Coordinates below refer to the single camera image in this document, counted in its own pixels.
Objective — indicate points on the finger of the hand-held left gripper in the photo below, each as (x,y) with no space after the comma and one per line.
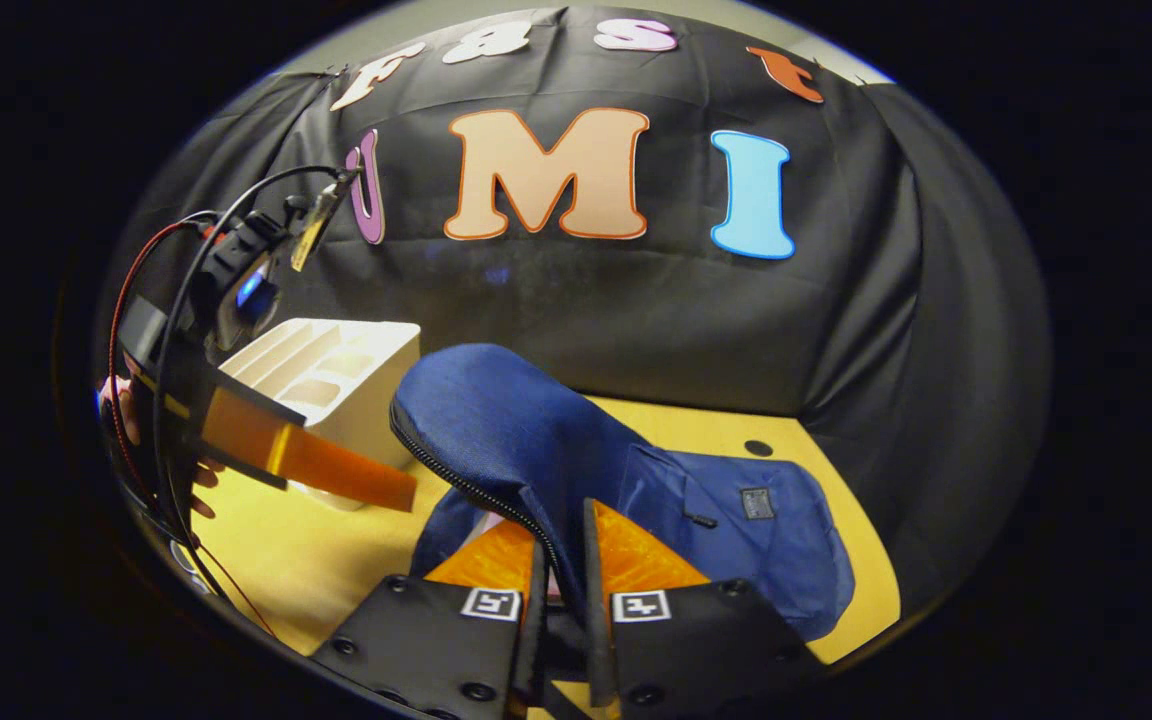
(241,468)
(336,470)

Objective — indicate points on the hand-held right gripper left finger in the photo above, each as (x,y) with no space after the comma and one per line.
(534,620)

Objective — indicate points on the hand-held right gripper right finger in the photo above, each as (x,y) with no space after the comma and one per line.
(596,620)

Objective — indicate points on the white plastic bookshelf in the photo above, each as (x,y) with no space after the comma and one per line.
(336,370)

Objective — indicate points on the blue schoolbag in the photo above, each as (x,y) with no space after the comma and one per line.
(516,430)

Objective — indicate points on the black backdrop cloth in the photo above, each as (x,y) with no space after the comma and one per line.
(636,320)

